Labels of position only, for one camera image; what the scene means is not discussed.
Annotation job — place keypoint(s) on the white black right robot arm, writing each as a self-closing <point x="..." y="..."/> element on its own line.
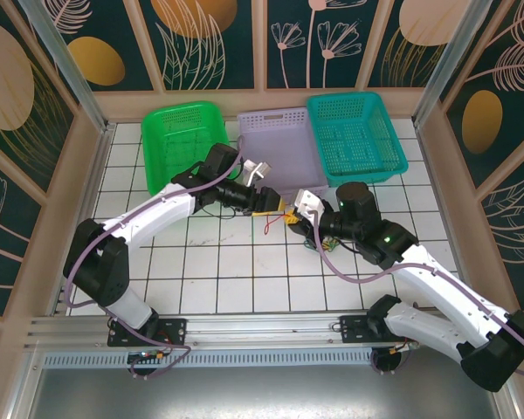
<point x="441" y="279"/>

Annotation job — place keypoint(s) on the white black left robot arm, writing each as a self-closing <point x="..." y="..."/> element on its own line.
<point x="157" y="214"/>

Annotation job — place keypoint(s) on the lavender plastic basket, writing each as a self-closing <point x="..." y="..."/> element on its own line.
<point x="279" y="148"/>

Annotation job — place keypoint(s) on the teal plastic basket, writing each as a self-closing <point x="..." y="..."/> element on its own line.
<point x="353" y="139"/>

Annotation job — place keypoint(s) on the bright green plastic basket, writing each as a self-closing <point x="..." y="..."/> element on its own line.
<point x="179" y="131"/>

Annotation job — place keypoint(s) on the yellow connector plug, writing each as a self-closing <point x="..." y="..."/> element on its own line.
<point x="404" y="347"/>

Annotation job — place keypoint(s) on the grey metal plate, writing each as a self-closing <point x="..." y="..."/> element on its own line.
<point x="266" y="393"/>

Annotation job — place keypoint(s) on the small circuit board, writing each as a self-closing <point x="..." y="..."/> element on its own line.
<point x="146" y="355"/>

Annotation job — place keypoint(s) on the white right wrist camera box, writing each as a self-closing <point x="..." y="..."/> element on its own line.
<point x="308" y="201"/>

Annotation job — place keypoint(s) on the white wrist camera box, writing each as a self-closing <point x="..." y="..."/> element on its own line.
<point x="257" y="172"/>
<point x="308" y="201"/>

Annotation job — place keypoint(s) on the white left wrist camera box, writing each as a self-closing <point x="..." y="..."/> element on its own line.
<point x="257" y="172"/>

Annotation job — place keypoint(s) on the aluminium side rail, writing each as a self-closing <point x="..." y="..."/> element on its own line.
<point x="95" y="174"/>
<point x="425" y="148"/>

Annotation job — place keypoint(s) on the long aluminium base rail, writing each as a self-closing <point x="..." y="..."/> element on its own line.
<point x="266" y="327"/>

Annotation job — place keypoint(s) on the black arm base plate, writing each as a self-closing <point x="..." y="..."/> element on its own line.
<point x="353" y="331"/>
<point x="174" y="331"/>

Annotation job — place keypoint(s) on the pink flower outline wall panel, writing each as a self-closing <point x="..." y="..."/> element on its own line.
<point x="297" y="65"/>

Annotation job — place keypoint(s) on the pink feather wall panel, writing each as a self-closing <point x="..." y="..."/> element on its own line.
<point x="519" y="218"/>

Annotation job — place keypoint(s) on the pink fern wall panel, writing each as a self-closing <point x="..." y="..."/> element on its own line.
<point x="484" y="118"/>

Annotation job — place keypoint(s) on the white leaf outline wall panel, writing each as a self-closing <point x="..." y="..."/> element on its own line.
<point x="192" y="26"/>

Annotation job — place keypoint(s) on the aluminium corner post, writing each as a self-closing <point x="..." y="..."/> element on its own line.
<point x="70" y="65"/>
<point x="454" y="65"/>

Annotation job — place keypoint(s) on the orange oval wall panel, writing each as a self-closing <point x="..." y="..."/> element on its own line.
<point x="96" y="61"/>

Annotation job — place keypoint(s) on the gold frond wall panel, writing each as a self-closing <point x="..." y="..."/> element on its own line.
<point x="419" y="26"/>

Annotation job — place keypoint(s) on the single flower wall panel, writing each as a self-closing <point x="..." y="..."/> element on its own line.
<point x="4" y="244"/>

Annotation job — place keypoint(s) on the gold grass wall panel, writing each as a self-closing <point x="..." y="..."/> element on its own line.
<point x="8" y="87"/>

